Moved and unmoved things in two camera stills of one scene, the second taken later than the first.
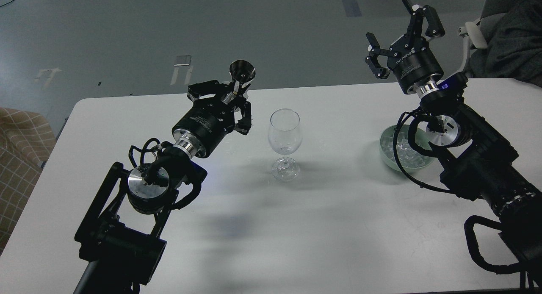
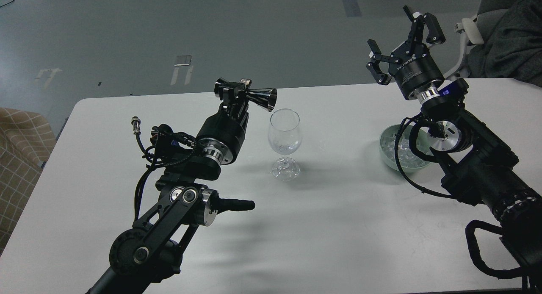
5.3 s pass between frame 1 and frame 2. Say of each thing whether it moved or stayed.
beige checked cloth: stayed
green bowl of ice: stayed
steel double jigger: moved
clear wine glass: stayed
